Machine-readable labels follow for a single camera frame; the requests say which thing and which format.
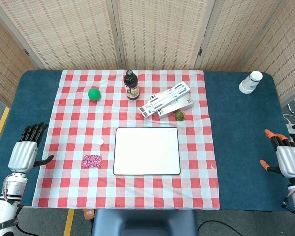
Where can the white box with markers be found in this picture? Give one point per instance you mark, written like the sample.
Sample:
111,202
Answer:
182,105

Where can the small orange box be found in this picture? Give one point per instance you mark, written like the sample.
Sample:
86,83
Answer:
89,214

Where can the green brown round fruit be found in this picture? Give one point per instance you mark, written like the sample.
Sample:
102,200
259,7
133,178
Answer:
179,116

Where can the red white checkered tablecloth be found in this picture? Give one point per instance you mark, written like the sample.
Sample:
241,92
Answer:
147,191

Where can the dark sauce bottle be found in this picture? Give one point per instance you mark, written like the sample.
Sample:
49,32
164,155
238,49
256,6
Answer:
131,86

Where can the white paper cup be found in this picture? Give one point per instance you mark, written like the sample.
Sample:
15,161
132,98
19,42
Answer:
249,82

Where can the blue chair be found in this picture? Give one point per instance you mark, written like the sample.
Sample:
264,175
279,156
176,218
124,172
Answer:
145,223

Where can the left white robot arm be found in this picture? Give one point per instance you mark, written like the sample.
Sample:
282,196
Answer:
11,189

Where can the white folding stand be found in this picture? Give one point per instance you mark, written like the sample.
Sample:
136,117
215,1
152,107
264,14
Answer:
162,98

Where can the white rectangular board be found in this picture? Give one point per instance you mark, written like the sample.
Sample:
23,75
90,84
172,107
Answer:
146,151

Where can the woven folding screen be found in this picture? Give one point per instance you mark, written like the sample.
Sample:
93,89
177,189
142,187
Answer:
159,32

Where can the blue table cover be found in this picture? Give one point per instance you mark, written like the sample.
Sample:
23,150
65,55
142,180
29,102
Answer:
241,147

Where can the green ball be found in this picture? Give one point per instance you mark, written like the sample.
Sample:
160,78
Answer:
94,94

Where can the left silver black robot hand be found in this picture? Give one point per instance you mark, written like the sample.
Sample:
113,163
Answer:
22,155

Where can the right silver orange-tipped robot hand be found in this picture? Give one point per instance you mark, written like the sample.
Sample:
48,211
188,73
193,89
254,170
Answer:
288,159

